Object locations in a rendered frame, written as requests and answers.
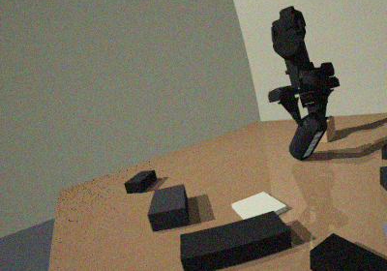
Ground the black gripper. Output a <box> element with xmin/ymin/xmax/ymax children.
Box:
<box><xmin>268</xmin><ymin>59</ymin><xmax>340</xmax><ymax>126</ymax></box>

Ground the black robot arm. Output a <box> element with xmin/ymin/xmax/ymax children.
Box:
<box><xmin>271</xmin><ymin>6</ymin><xmax>335</xmax><ymax>114</ymax></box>

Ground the dark grey controller unit with white label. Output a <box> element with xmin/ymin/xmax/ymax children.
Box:
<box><xmin>289</xmin><ymin>112</ymin><xmax>327</xmax><ymax>161</ymax></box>

